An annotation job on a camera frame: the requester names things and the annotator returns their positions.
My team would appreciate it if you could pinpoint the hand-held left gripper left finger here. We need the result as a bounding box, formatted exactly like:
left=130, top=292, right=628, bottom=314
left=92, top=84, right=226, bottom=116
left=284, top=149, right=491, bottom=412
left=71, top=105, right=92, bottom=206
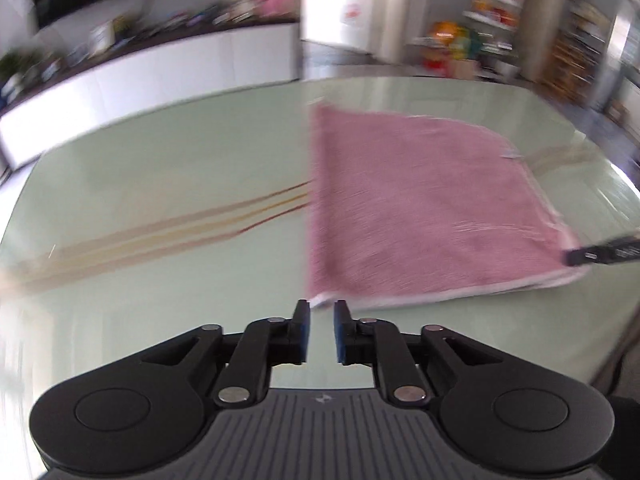
left=140, top=299, right=312, bottom=409

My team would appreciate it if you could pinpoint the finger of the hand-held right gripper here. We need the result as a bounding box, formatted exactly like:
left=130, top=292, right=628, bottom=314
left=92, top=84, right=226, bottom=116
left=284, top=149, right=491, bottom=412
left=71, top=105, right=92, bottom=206
left=562, top=232, right=640, bottom=267

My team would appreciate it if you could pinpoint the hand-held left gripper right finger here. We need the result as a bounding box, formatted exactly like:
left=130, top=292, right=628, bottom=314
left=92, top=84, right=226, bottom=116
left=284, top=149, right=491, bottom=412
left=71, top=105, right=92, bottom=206
left=333, top=299, right=504, bottom=408

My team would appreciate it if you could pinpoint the pink towel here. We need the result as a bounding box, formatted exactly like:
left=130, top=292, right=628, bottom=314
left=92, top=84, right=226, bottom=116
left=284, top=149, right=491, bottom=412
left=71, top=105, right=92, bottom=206
left=304, top=102, right=592, bottom=311

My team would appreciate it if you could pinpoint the wooden rack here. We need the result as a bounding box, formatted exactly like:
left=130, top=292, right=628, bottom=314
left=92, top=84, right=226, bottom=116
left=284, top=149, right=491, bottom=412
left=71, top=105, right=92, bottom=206
left=546, top=0, right=617, bottom=107

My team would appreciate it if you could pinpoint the white storage shelf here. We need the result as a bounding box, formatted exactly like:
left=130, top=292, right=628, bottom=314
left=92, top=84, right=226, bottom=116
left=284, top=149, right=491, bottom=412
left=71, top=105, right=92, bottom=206
left=459, top=0, right=522, bottom=82

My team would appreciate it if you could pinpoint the white sideboard cabinet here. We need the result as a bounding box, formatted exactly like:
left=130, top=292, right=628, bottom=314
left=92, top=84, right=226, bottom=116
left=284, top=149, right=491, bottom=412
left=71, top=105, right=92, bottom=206
left=0, top=14, right=302, bottom=173

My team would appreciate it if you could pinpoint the white door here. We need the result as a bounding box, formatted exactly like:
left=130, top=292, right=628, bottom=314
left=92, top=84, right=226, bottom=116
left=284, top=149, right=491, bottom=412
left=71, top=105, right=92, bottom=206
left=302, top=0, right=397, bottom=57

